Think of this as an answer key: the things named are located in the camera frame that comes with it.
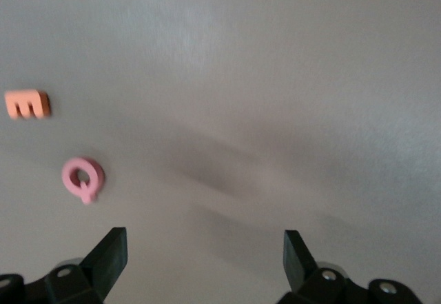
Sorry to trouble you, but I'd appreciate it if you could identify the orange foam letter E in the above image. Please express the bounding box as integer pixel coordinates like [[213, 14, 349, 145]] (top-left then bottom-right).
[[3, 89, 52, 121]]

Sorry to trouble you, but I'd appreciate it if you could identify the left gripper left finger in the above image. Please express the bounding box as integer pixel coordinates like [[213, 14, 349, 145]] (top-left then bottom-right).
[[0, 227, 128, 304]]

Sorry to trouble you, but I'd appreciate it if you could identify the pink foam letter Q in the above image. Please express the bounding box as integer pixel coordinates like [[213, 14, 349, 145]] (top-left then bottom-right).
[[61, 156, 105, 205]]

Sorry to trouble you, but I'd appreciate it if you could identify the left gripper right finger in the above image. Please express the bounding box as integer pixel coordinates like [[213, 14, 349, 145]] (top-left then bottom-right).
[[280, 230, 424, 304]]

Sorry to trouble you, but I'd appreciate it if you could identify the brown table cover sheet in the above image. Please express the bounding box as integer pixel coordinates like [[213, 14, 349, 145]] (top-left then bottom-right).
[[0, 0, 441, 304]]

